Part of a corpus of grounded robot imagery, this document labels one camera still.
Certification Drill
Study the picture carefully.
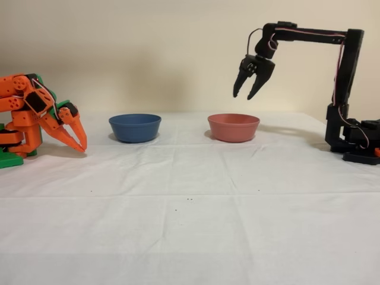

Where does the green robot base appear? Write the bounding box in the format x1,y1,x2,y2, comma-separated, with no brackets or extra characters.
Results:
0,123,24,169

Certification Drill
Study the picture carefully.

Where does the red bowl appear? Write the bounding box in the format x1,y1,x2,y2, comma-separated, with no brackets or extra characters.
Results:
207,113,261,144

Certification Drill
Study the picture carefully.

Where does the blue bowl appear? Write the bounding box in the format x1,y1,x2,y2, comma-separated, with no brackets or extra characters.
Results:
108,113,163,144

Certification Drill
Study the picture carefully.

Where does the white tablecloth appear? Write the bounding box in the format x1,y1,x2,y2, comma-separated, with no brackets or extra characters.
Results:
0,111,380,285

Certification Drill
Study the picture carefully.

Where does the black gripper servo cable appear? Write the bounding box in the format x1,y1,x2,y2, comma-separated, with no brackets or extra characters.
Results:
248,28,265,57

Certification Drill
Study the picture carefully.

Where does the black arm servo cable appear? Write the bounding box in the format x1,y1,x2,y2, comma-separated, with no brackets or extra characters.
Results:
331,28,375,149

